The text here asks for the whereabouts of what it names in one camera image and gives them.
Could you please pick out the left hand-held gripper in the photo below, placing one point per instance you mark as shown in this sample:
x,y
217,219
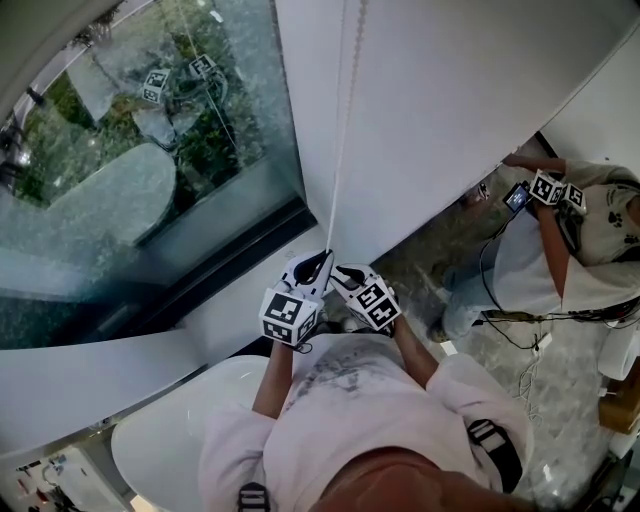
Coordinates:
x,y
287,315

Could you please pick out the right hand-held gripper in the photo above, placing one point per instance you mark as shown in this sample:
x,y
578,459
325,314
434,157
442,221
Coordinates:
x,y
375,307

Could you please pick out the white roller blind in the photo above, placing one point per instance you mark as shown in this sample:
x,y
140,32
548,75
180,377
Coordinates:
x,y
30,40

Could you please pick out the person's left forearm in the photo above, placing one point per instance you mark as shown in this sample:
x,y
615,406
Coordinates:
x,y
272,385

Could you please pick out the person's right forearm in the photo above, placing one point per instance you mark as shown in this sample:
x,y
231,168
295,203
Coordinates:
x,y
415,355

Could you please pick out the person's right shoe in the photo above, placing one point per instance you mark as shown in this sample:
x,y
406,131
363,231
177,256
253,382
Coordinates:
x,y
350,324

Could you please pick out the person's shoe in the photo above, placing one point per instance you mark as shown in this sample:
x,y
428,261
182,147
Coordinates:
x,y
350,324
322,316

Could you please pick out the person's left shoe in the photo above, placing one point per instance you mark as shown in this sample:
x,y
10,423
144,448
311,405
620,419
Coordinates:
x,y
322,316

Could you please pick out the white rectangular block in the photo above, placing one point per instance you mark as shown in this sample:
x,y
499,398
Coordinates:
x,y
447,348

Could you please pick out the operator in white shirt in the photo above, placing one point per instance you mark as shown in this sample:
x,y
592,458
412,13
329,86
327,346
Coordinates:
x,y
350,420

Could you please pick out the green garden shrubs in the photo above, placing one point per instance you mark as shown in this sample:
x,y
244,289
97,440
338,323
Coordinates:
x,y
215,150

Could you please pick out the small pink floor object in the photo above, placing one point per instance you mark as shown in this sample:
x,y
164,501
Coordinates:
x,y
484,191

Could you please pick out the person's head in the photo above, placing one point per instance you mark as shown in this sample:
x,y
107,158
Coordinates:
x,y
400,482

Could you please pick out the white window sill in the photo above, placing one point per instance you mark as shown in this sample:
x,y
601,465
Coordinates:
x,y
125,370

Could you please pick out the dark-framed glass window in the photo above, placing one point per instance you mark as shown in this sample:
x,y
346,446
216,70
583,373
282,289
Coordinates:
x,y
100,250

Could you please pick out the white bathtub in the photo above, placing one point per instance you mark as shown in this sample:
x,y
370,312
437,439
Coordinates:
x,y
165,435

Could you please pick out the white ceramic basin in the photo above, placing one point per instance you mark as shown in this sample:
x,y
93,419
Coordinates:
x,y
617,355

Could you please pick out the small brown cardboard box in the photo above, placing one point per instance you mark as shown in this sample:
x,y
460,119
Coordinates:
x,y
622,410

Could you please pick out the black stand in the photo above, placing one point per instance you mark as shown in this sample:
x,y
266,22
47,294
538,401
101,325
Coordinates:
x,y
600,492

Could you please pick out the cluttered white shelf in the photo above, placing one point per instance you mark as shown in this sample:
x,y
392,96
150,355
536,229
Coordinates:
x,y
50,480

